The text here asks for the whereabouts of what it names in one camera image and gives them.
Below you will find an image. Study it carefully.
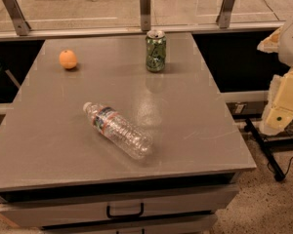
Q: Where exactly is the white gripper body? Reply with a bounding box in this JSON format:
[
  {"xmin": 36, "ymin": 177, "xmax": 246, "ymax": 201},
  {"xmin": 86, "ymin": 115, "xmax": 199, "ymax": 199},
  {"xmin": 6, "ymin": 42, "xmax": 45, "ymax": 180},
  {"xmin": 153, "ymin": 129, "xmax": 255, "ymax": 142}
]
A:
[{"xmin": 278, "ymin": 16, "xmax": 293, "ymax": 67}]

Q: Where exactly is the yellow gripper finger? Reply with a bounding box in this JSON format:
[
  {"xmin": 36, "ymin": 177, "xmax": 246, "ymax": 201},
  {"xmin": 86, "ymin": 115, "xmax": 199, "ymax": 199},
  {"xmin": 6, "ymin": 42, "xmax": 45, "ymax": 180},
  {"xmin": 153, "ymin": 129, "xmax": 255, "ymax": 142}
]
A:
[
  {"xmin": 257, "ymin": 28, "xmax": 281, "ymax": 54},
  {"xmin": 259, "ymin": 68, "xmax": 293, "ymax": 136}
]

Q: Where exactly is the clear plastic water bottle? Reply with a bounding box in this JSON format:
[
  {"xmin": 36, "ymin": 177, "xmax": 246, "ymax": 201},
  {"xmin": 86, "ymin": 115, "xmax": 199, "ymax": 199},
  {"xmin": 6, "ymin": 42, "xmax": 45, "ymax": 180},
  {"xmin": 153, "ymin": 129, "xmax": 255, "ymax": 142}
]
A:
[{"xmin": 83, "ymin": 102, "xmax": 152, "ymax": 160}]

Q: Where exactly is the black floor stand leg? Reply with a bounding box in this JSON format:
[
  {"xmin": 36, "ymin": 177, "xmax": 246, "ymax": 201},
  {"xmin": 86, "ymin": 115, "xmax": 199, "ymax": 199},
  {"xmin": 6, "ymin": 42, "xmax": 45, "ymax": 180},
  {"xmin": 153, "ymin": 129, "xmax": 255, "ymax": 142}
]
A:
[{"xmin": 244, "ymin": 118, "xmax": 285, "ymax": 181}]

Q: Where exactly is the green soda can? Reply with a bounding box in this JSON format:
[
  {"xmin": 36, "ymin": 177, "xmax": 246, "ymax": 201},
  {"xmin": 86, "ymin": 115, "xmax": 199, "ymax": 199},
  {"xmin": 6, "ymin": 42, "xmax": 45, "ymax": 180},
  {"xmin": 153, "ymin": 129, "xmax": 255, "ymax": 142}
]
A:
[{"xmin": 146, "ymin": 30, "xmax": 166, "ymax": 72}]

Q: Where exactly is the orange fruit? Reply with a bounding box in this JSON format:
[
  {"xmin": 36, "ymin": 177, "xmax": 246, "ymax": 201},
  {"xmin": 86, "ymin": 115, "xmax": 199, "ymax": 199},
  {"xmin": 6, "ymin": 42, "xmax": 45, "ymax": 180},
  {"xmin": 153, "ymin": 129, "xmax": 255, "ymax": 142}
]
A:
[{"xmin": 59, "ymin": 50, "xmax": 77, "ymax": 70}]

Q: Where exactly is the grey cabinet with drawers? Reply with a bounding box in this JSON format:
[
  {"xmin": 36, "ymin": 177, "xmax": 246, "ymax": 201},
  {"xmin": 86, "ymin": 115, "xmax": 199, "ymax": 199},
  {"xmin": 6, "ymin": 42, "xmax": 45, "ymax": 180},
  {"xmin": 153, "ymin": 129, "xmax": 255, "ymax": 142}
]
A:
[{"xmin": 0, "ymin": 33, "xmax": 255, "ymax": 234}]

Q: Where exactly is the right metal railing bracket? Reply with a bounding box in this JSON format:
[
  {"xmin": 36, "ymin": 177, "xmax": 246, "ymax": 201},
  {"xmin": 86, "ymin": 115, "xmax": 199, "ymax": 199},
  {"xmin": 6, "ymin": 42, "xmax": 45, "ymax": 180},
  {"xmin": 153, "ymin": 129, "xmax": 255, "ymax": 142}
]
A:
[{"xmin": 216, "ymin": 0, "xmax": 235, "ymax": 28}]

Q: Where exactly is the metal railing bracket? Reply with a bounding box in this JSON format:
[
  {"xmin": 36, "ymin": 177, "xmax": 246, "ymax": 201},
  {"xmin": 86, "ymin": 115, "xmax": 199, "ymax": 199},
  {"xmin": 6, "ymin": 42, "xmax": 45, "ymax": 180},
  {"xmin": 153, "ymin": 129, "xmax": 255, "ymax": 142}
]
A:
[
  {"xmin": 2, "ymin": 0, "xmax": 31, "ymax": 36},
  {"xmin": 140, "ymin": 0, "xmax": 151, "ymax": 31},
  {"xmin": 216, "ymin": 0, "xmax": 235, "ymax": 28}
]

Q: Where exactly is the middle metal railing bracket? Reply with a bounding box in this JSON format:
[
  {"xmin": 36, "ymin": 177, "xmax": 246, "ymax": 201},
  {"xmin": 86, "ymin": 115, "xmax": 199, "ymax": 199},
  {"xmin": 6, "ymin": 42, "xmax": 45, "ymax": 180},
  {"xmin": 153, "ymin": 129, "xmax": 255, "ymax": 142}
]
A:
[{"xmin": 140, "ymin": 0, "xmax": 151, "ymax": 31}]

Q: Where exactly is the black drawer handle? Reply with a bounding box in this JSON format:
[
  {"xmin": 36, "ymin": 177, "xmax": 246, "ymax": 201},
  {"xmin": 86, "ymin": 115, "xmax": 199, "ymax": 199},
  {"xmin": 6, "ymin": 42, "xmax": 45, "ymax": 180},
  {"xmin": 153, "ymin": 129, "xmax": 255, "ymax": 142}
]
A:
[{"xmin": 105, "ymin": 203, "xmax": 145, "ymax": 219}]

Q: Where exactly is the left metal railing bracket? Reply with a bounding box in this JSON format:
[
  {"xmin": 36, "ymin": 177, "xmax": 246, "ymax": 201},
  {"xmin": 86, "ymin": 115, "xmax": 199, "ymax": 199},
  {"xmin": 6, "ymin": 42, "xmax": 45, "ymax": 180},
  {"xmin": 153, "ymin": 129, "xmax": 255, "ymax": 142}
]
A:
[{"xmin": 2, "ymin": 0, "xmax": 31, "ymax": 36}]

